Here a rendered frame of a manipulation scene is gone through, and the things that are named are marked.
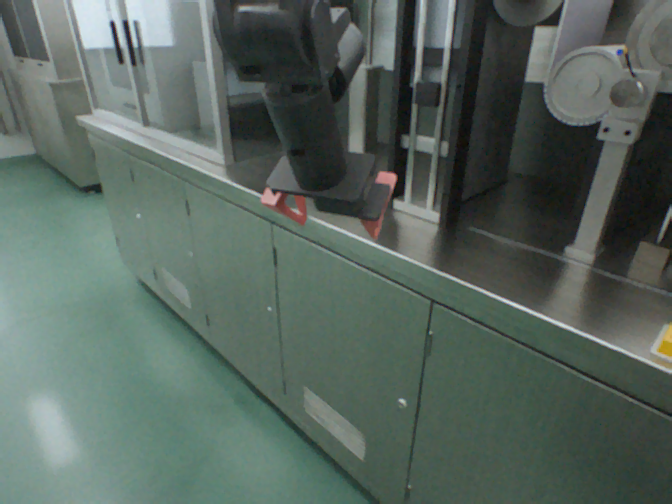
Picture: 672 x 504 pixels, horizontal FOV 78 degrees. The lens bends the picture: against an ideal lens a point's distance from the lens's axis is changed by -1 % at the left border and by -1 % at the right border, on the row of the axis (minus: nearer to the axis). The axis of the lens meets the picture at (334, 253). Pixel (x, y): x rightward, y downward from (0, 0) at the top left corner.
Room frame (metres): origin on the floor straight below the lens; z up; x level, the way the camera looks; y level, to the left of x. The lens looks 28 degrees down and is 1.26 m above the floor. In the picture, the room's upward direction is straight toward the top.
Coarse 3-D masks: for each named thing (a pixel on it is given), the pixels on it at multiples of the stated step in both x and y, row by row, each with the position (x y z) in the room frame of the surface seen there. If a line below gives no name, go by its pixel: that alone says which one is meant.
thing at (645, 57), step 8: (664, 8) 0.70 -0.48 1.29; (656, 16) 0.70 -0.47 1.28; (664, 16) 0.70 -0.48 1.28; (648, 24) 0.71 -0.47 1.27; (656, 24) 0.70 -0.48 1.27; (640, 32) 0.71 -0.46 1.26; (648, 32) 0.71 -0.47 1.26; (640, 40) 0.71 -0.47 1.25; (648, 40) 0.70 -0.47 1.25; (640, 48) 0.71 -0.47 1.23; (648, 48) 0.70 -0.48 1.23; (640, 56) 0.71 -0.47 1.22; (648, 56) 0.70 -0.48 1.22; (648, 64) 0.70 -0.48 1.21; (656, 64) 0.69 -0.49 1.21; (664, 72) 0.68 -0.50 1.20
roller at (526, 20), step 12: (504, 0) 0.89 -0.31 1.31; (540, 0) 0.84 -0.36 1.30; (552, 0) 0.83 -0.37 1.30; (564, 0) 0.82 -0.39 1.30; (504, 12) 0.89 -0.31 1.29; (516, 12) 0.87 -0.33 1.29; (528, 12) 0.86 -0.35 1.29; (540, 12) 0.84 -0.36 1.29; (552, 12) 0.83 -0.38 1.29; (516, 24) 0.87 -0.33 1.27; (528, 24) 0.85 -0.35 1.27; (540, 24) 0.87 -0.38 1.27; (552, 24) 0.90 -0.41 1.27
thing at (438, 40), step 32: (416, 0) 0.90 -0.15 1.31; (448, 0) 0.85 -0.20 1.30; (480, 0) 0.79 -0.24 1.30; (416, 32) 0.90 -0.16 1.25; (448, 32) 0.82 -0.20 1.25; (480, 32) 0.80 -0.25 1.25; (416, 64) 0.87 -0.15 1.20; (448, 64) 0.82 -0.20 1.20; (480, 64) 0.81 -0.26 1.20; (416, 96) 0.85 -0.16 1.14; (448, 96) 0.85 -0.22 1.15; (416, 128) 0.86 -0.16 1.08; (448, 160) 0.79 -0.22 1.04; (448, 192) 0.78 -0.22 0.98; (448, 224) 0.79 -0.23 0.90
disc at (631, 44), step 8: (656, 0) 0.71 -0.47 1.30; (664, 0) 0.70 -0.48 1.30; (648, 8) 0.71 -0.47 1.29; (656, 8) 0.71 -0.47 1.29; (640, 16) 0.72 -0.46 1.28; (648, 16) 0.71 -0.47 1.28; (632, 24) 0.73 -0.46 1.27; (640, 24) 0.72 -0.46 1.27; (632, 32) 0.72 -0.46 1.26; (632, 40) 0.72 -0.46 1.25; (624, 48) 0.73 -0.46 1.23; (632, 48) 0.72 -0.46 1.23; (632, 56) 0.72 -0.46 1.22; (632, 64) 0.71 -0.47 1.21; (640, 64) 0.71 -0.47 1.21; (664, 80) 0.68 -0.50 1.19; (664, 88) 0.68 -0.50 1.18
